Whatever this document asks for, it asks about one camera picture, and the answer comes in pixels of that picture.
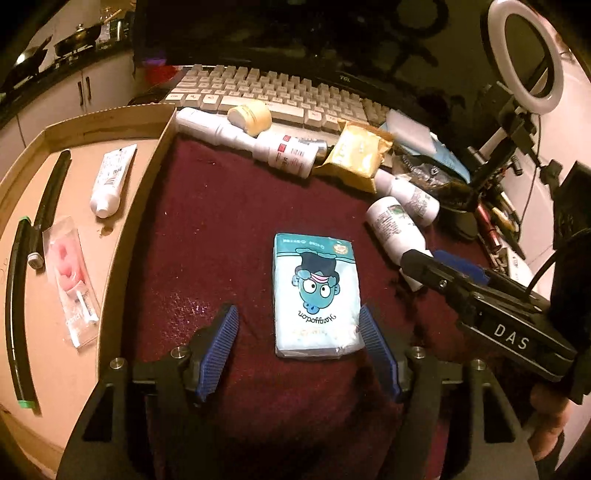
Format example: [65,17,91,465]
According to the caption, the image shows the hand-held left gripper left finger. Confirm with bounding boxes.
[55,304,241,480]

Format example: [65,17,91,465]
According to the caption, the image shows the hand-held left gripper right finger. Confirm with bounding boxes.
[358,302,541,480]

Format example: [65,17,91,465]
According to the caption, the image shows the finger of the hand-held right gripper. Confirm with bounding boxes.
[399,249,490,305]
[434,250,509,289]

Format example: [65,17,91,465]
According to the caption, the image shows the large white pill bottle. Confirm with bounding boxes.
[366,196,435,292]

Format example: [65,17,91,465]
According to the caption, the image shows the blue cartoon tissue pack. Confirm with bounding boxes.
[272,232,363,361]

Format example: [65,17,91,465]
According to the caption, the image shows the black plastic wrapper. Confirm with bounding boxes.
[394,154,467,204]

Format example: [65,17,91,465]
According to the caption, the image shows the yellow snack packet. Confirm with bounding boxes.
[314,121,394,193]

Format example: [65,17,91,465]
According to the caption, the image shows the cardboard tray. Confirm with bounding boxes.
[0,104,178,462]

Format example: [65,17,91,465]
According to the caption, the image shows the clear package with pink item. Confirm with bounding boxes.
[42,216,101,349]

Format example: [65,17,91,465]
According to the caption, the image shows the white bottle red label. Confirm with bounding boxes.
[254,131,328,178]

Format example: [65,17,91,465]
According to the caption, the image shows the white tube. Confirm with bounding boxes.
[89,143,138,219]

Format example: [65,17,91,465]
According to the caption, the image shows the long black pen green tips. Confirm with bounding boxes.
[4,217,40,411]

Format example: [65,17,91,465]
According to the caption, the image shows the black marker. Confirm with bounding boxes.
[28,148,72,271]

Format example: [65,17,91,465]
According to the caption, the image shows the person's right hand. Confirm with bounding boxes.
[529,383,573,462]

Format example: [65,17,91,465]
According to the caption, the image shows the dark red tube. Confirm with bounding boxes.
[475,203,504,252]

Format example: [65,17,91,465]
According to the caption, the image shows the maroon cloth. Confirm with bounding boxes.
[97,134,546,480]

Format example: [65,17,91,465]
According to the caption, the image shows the grey power bank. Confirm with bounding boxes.
[385,108,437,155]

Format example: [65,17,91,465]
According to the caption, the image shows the long white bottle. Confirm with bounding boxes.
[175,107,259,155]

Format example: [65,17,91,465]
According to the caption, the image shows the yellow cap jar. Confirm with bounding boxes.
[227,100,273,137]

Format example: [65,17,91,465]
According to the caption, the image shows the white keyboard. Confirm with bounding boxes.
[159,64,393,134]

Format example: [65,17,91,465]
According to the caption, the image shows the black monitor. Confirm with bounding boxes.
[131,0,497,153]

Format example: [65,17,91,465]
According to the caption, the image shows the red object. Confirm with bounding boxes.
[143,58,178,88]

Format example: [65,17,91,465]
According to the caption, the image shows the white kitchen cabinet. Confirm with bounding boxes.
[0,55,139,176]

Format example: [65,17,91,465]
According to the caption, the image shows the black kitchen countertop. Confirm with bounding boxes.
[0,41,134,125]

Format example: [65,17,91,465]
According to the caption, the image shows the black ring light stand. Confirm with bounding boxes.
[438,80,541,241]

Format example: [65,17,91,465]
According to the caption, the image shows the black cable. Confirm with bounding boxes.
[526,115,561,241]

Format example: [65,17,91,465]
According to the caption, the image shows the white ring light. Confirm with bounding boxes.
[480,0,565,109]

